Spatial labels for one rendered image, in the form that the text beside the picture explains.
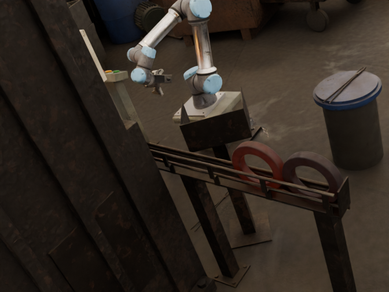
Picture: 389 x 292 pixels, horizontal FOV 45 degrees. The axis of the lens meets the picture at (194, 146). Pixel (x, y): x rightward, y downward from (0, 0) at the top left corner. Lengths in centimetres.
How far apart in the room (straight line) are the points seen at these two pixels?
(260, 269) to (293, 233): 25
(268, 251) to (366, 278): 45
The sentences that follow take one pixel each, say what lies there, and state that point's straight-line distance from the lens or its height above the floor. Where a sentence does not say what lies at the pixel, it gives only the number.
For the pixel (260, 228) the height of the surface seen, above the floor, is 1.
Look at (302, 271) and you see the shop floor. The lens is 212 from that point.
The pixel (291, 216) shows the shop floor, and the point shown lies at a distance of 237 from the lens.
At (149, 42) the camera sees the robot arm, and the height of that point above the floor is 82.
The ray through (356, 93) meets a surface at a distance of 233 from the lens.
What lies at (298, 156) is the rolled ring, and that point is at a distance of 142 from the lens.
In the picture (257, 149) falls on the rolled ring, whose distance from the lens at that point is 148.
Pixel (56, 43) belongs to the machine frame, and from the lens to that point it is 145.
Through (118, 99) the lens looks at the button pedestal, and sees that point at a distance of 314.
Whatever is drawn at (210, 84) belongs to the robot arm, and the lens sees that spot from 263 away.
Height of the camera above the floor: 159
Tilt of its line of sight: 31 degrees down
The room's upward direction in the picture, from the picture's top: 21 degrees counter-clockwise
